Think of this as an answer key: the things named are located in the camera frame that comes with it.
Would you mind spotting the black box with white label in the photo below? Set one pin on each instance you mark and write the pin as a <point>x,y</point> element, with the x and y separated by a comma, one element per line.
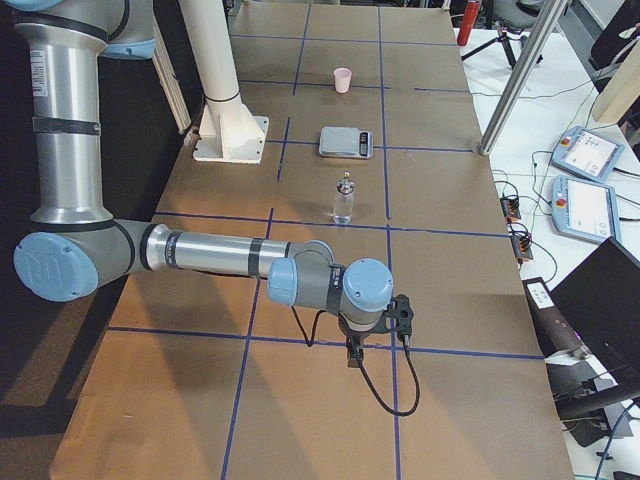
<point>554,333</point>

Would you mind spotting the orange black connector box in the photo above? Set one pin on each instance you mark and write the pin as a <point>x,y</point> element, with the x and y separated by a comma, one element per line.
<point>511,208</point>
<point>521,244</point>

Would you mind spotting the white pedestal column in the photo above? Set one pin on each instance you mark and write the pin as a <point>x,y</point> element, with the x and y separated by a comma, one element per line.
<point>228,132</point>

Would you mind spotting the black office chair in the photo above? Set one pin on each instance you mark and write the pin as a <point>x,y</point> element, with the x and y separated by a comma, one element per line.
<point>614,43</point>

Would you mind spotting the black monitor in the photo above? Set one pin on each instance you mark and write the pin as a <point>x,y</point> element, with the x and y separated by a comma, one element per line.
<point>600,299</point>

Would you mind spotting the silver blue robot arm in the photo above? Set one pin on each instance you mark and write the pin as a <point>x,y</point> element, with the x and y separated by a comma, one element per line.
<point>77,245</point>

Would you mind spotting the silver digital kitchen scale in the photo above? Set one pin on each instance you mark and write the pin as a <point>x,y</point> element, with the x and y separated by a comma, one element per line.
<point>345,142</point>

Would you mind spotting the upper blue teach pendant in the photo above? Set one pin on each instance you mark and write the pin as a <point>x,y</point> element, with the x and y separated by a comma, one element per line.
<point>586,154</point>

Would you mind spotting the red bottle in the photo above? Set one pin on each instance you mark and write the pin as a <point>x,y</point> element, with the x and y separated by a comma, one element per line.
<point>470,14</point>

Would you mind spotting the lower blue teach pendant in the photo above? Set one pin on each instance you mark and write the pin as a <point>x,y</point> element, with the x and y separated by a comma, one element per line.
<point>584,210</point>

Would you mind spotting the upper orange black connector box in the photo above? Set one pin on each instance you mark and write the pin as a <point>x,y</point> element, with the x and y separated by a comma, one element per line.
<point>511,208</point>

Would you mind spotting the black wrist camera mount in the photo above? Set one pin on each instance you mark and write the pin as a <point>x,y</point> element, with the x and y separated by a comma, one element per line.
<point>397,315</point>

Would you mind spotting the pink plastic cup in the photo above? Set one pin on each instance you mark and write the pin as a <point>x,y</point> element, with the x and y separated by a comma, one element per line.
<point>342,79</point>

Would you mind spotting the lower orange black connector box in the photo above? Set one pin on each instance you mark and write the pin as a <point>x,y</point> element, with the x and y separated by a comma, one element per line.
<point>521,244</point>

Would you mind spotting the wooden board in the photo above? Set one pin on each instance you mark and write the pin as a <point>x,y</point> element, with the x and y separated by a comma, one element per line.
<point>621,91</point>

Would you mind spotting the blue teach pendant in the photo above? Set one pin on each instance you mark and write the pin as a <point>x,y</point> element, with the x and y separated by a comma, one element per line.
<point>584,210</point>
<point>586,154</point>

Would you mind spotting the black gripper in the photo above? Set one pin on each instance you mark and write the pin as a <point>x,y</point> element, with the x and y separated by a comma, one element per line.
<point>354,337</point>

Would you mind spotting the black tripod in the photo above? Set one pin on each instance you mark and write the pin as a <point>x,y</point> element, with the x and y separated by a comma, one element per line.
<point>505,37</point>

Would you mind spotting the aluminium frame post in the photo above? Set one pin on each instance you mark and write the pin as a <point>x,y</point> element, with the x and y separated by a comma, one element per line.
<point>547,18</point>

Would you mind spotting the clear glass sauce bottle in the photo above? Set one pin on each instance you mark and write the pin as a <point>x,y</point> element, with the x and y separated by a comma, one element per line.
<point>344,200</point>

